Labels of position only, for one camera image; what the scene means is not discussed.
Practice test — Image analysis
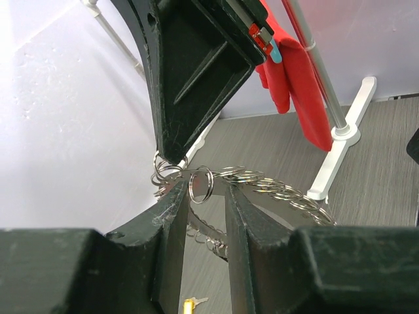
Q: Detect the key with yellow tag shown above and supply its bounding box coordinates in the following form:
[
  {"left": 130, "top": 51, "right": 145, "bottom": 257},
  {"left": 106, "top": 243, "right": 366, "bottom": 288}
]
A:
[{"left": 183, "top": 297, "right": 209, "bottom": 314}]

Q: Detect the red cloth on hanger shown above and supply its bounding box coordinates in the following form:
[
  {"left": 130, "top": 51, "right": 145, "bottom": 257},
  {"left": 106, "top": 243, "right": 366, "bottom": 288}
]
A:
[{"left": 256, "top": 1, "right": 333, "bottom": 152}]

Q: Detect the grey rack pole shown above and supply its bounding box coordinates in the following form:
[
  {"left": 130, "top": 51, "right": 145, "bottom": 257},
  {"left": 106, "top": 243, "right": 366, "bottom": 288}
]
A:
[{"left": 282, "top": 0, "right": 349, "bottom": 135}]

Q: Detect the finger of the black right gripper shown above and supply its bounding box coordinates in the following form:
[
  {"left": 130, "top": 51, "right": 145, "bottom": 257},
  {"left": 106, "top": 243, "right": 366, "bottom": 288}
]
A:
[{"left": 114, "top": 1, "right": 274, "bottom": 164}]

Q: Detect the white rack foot bar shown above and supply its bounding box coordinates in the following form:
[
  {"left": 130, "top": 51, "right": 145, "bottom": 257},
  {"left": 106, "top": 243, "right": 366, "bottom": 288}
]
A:
[{"left": 306, "top": 77, "right": 377, "bottom": 200}]

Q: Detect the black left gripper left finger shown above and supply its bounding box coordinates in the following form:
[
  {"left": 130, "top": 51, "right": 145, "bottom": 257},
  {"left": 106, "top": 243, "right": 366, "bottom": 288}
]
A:
[{"left": 1, "top": 181, "right": 189, "bottom": 313}]

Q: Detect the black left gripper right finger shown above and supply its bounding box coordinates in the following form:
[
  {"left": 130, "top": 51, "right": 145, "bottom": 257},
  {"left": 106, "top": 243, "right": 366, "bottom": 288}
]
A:
[{"left": 225, "top": 186, "right": 418, "bottom": 313}]

